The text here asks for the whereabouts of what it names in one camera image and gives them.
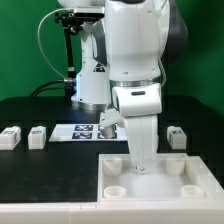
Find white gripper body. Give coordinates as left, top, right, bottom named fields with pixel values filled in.
left=125, top=114, right=160, bottom=168

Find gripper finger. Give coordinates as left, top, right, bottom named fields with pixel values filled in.
left=136, top=164, right=147, bottom=174

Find white square table top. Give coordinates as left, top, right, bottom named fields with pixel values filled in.
left=97, top=153, right=224, bottom=202

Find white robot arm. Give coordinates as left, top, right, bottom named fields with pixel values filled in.
left=58, top=0, right=187, bottom=173

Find sheet with marker tags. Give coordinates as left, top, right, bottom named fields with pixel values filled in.
left=49, top=124, right=127, bottom=142

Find white L-shaped fence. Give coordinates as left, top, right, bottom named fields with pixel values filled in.
left=0, top=155, right=224, bottom=224

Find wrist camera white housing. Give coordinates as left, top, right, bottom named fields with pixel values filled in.
left=99, top=108, right=124, bottom=139

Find black camera stand pole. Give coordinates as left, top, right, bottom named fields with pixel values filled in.
left=62, top=21, right=80, bottom=96

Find black cables at base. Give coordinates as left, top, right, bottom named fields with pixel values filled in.
left=30, top=79, right=73, bottom=98

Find black camera on stand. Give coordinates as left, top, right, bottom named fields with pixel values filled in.
left=55, top=6, right=105, bottom=23

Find grey camera cable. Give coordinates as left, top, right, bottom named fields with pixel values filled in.
left=36, top=7, right=76, bottom=81

